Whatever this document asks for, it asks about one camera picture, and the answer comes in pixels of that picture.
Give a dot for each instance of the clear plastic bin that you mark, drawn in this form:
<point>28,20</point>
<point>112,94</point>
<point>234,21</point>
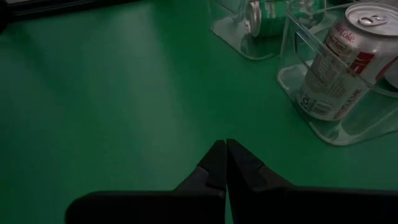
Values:
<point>357,133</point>
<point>230,34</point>

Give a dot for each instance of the green soda can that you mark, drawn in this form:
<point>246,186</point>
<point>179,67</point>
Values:
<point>270,21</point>

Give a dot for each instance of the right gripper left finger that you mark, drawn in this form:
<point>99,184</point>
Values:
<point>211,174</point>

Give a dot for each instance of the silver diet cola can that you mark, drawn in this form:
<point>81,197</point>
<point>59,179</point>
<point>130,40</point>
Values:
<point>335,77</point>
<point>392,73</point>

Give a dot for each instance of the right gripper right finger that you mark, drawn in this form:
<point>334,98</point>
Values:
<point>245,180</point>

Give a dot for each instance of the green table mat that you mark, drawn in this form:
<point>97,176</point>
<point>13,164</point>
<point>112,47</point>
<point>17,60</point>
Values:
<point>109,109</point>

